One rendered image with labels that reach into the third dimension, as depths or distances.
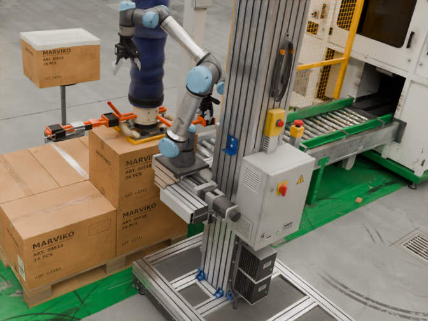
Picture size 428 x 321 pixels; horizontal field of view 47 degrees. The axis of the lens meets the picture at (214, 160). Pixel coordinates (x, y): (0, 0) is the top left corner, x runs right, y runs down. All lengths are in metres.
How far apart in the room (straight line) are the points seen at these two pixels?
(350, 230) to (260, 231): 1.88
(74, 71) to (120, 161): 1.95
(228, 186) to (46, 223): 1.12
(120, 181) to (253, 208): 0.95
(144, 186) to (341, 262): 1.66
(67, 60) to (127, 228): 1.98
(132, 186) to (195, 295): 0.78
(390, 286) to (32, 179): 2.65
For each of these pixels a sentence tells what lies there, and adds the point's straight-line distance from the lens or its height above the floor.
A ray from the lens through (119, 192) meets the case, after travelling 3.14.
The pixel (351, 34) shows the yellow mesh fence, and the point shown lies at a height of 1.26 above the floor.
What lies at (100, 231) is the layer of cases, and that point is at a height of 0.41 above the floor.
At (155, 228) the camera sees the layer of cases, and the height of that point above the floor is 0.26.
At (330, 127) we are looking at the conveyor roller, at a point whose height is 0.55.
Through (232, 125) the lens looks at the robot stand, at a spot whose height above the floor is 1.33.
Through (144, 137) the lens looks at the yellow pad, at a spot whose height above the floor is 0.97.
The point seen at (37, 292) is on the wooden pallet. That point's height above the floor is 0.11.
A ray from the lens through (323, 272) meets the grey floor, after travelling 3.83.
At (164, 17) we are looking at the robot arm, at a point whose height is 1.81.
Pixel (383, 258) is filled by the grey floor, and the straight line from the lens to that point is 4.17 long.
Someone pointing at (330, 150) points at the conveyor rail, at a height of 0.55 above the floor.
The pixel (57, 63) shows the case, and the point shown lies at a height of 0.84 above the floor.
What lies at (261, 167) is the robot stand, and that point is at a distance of 2.42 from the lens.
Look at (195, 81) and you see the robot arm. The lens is 2.32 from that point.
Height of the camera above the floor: 2.42
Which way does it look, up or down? 29 degrees down
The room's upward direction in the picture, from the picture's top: 7 degrees clockwise
